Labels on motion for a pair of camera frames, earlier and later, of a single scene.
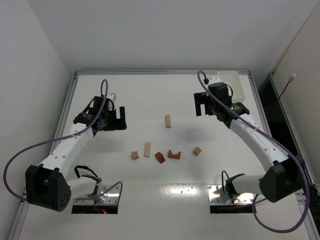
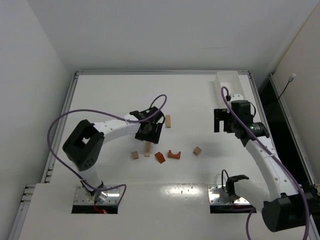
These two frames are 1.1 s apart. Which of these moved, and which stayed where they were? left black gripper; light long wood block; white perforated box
Moved: left black gripper
Stayed: white perforated box; light long wood block
